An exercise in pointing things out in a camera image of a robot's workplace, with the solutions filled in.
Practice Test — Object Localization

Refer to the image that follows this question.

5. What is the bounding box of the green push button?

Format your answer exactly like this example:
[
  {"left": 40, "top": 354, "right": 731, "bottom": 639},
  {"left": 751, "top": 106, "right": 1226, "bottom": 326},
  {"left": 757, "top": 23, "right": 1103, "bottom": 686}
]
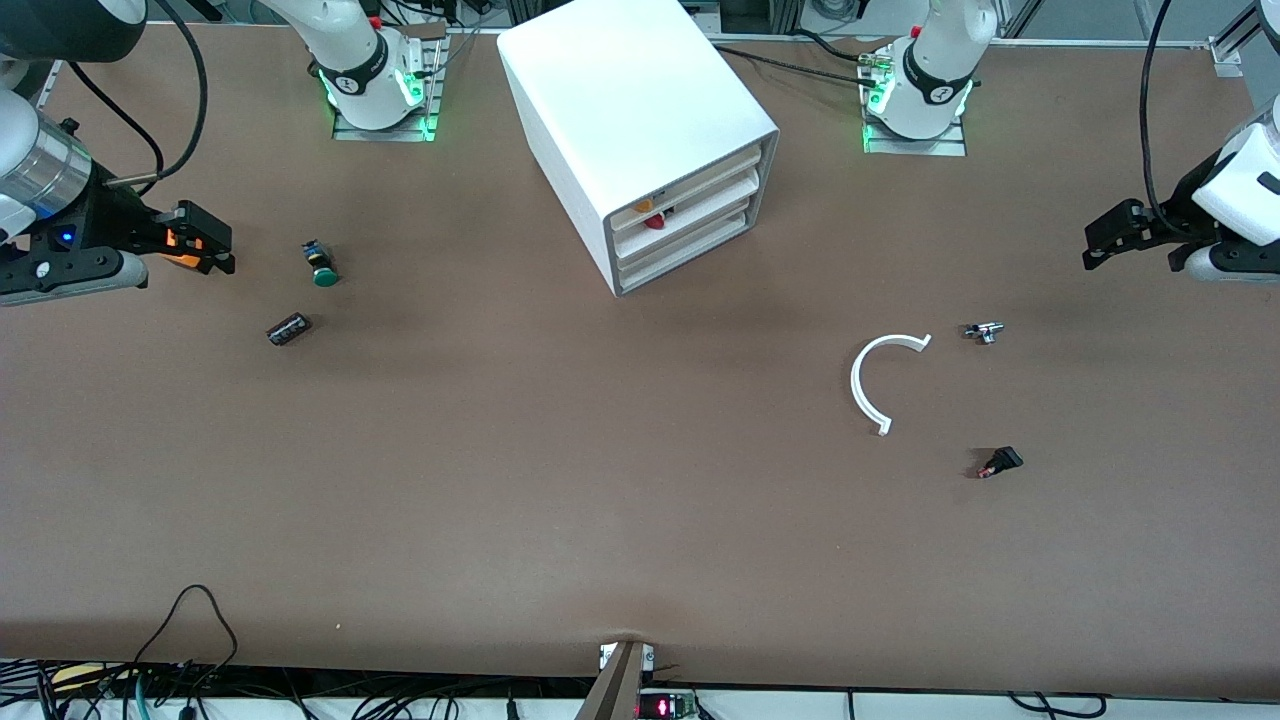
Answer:
[{"left": 302, "top": 239, "right": 342, "bottom": 289}]

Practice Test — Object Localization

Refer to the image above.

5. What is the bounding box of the white plastic drawer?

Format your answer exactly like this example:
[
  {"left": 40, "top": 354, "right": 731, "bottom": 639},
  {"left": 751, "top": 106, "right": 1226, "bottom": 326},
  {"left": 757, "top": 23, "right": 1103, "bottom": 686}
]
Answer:
[
  {"left": 611, "top": 172, "right": 763, "bottom": 263},
  {"left": 607, "top": 143, "right": 769, "bottom": 233},
  {"left": 615, "top": 207, "right": 756, "bottom": 293}
]

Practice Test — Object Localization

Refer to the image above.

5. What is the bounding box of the white drawer cabinet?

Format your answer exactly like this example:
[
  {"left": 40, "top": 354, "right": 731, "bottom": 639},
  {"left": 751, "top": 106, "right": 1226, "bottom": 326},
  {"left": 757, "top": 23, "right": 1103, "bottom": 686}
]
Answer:
[{"left": 497, "top": 0, "right": 780, "bottom": 298}]

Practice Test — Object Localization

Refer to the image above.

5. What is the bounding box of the orange and black box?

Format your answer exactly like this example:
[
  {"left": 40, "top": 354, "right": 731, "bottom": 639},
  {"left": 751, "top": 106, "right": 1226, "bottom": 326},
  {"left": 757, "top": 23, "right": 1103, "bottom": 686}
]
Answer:
[{"left": 160, "top": 228, "right": 209, "bottom": 268}]

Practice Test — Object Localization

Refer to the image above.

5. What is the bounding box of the white curved plastic clamp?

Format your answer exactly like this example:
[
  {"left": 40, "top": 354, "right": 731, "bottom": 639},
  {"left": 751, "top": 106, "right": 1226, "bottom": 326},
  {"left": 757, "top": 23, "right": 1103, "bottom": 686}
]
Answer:
[{"left": 850, "top": 333, "right": 933, "bottom": 437}]

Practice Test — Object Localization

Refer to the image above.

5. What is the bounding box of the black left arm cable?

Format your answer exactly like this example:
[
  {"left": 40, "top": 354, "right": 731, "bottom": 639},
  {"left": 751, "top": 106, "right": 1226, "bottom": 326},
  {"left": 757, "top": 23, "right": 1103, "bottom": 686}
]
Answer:
[{"left": 1140, "top": 0, "right": 1201, "bottom": 241}]

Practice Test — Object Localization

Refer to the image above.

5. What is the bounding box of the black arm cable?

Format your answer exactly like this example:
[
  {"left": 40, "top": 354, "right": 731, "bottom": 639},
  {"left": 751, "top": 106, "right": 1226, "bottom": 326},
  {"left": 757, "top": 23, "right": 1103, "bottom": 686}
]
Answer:
[
  {"left": 1140, "top": 0, "right": 1201, "bottom": 241},
  {"left": 62, "top": 0, "right": 209, "bottom": 191}
]

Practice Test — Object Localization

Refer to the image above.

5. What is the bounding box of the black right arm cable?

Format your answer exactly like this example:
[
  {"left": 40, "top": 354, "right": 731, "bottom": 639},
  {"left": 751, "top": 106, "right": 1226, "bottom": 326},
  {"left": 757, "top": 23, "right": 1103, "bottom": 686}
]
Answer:
[{"left": 62, "top": 0, "right": 209, "bottom": 191}]

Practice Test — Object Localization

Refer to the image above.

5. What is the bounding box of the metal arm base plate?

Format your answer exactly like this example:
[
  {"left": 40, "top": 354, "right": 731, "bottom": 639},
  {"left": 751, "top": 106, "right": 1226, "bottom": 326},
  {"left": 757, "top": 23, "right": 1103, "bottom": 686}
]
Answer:
[
  {"left": 332, "top": 25, "right": 448, "bottom": 142},
  {"left": 862, "top": 45, "right": 968, "bottom": 157}
]

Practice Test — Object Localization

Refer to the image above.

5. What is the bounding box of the black looped cable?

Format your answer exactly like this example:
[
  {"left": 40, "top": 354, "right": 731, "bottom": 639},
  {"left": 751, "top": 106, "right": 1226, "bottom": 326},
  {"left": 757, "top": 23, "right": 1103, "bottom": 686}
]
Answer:
[{"left": 133, "top": 584, "right": 239, "bottom": 671}]

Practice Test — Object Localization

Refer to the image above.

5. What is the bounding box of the black cable on table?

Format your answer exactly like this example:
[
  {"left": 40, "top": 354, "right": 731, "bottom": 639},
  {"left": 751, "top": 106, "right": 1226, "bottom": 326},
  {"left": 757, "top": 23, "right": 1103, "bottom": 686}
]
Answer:
[{"left": 712, "top": 28, "right": 881, "bottom": 86}]

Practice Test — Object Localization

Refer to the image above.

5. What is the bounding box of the grey camera mount bar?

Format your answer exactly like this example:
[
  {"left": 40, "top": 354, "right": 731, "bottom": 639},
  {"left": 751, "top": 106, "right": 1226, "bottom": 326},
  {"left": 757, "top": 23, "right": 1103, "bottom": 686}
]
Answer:
[{"left": 575, "top": 640, "right": 646, "bottom": 720}]

